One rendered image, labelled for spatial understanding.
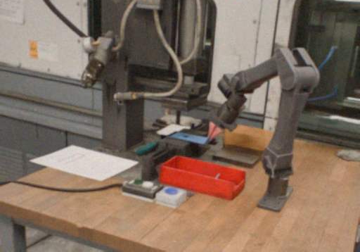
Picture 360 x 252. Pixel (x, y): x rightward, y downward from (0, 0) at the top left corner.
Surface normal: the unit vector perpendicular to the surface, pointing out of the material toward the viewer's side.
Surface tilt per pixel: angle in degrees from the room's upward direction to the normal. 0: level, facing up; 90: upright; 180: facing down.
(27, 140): 90
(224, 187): 90
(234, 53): 90
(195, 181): 90
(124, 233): 0
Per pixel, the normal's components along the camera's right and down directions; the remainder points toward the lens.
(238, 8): -0.44, 0.26
